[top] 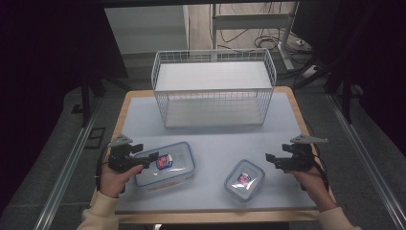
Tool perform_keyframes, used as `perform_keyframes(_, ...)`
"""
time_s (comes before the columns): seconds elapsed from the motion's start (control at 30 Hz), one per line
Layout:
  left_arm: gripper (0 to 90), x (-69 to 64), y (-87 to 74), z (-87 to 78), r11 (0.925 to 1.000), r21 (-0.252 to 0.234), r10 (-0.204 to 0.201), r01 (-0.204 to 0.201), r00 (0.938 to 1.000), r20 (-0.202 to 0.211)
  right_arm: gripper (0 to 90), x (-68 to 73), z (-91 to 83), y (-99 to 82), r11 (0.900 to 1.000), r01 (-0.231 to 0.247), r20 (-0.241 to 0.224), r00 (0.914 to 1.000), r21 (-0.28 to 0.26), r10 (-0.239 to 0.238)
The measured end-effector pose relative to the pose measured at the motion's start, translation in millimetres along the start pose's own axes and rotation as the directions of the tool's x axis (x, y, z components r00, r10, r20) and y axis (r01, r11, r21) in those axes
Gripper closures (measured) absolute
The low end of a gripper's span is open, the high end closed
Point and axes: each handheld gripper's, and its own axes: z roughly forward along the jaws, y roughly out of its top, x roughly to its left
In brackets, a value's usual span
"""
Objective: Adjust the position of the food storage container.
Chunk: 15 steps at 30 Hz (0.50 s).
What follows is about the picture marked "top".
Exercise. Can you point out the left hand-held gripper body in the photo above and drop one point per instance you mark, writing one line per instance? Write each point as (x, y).
(119, 159)

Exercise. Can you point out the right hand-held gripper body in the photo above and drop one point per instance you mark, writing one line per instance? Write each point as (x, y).
(297, 159)

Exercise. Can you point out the large clear plastic food container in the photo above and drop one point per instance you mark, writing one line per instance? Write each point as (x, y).
(174, 174)

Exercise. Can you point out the small clear plastic food container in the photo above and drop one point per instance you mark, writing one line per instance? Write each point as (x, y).
(244, 180)

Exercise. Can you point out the person's left hand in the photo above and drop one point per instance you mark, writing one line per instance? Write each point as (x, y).
(115, 182)

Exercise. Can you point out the person's right hand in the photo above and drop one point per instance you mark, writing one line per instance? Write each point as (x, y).
(311, 187)

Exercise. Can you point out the black floor plate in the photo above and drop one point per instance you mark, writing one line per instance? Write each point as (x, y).
(95, 137)

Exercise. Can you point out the light blue table mat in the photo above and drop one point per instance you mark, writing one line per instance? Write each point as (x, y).
(207, 143)

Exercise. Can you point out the black stand leg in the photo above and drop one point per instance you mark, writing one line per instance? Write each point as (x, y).
(344, 96)
(85, 96)

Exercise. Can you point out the white power strip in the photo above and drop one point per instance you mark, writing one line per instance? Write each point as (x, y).
(309, 72)

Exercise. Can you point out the white cabinet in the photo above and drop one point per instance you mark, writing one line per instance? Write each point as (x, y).
(146, 28)

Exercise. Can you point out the dark curtain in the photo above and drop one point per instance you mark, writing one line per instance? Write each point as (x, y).
(376, 64)
(38, 64)

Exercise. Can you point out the aluminium floor rail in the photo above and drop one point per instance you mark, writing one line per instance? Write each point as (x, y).
(367, 153)
(68, 166)

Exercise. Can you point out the grey metal desk frame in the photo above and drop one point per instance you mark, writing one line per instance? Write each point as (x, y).
(252, 20)

